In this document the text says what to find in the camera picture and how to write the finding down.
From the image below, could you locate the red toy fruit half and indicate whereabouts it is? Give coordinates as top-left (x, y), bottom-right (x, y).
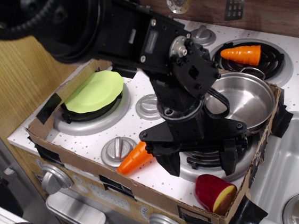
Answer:
top-left (194, 174), bottom-right (237, 216)

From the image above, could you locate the front right stove burner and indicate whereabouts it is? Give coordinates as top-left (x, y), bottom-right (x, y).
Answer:
top-left (180, 133), bottom-right (260, 182)

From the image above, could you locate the lime green plate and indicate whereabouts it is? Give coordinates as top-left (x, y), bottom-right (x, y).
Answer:
top-left (64, 70), bottom-right (124, 114)

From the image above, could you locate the grey oven knob left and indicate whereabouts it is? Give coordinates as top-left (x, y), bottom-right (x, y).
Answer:
top-left (41, 163), bottom-right (73, 195)

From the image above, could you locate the cardboard fence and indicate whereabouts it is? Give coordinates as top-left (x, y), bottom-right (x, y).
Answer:
top-left (27, 60), bottom-right (285, 224)

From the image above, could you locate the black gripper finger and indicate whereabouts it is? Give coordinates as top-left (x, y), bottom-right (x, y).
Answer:
top-left (220, 140), bottom-right (238, 176)
top-left (156, 153), bottom-right (181, 177)

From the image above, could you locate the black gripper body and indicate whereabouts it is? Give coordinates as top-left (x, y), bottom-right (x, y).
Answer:
top-left (135, 95), bottom-right (250, 167)

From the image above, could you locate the grey stovetop knob back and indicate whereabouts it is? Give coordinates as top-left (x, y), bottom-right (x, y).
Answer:
top-left (191, 25), bottom-right (217, 47)

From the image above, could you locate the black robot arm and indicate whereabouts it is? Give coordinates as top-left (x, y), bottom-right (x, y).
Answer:
top-left (0, 0), bottom-right (246, 176)

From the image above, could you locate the back right stove burner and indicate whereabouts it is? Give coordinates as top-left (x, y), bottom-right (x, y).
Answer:
top-left (210, 38), bottom-right (294, 87)

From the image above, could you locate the grey toy sink basin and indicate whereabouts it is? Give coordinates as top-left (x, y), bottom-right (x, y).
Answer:
top-left (250, 112), bottom-right (299, 224)

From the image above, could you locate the grey stovetop knob front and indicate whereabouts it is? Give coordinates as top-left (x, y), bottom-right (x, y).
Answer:
top-left (101, 137), bottom-right (137, 169)

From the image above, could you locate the stove burner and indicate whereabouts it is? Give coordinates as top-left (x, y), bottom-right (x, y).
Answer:
top-left (210, 38), bottom-right (294, 87)
top-left (180, 133), bottom-right (260, 182)
top-left (53, 84), bottom-right (131, 136)

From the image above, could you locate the stainless steel pot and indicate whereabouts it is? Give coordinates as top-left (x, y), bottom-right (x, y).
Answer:
top-left (212, 72), bottom-right (275, 135)

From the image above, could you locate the orange toy carrot piece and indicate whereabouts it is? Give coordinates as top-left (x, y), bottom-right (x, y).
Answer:
top-left (220, 45), bottom-right (262, 66)

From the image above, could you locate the grey stovetop knob middle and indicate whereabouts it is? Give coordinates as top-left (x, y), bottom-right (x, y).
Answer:
top-left (135, 94), bottom-right (161, 121)

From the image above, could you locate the orange toy carrot green top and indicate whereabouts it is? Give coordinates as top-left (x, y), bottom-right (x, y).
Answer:
top-left (117, 141), bottom-right (154, 175)

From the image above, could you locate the grey stovetop knob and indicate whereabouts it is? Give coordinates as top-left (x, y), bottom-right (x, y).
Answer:
top-left (191, 25), bottom-right (217, 47)
top-left (101, 137), bottom-right (137, 169)
top-left (135, 94), bottom-right (161, 121)

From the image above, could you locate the silver oven door handle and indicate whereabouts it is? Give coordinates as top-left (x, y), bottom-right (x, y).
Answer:
top-left (46, 192), bottom-right (107, 224)

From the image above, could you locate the front left stove burner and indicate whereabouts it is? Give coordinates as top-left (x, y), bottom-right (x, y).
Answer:
top-left (53, 84), bottom-right (131, 136)

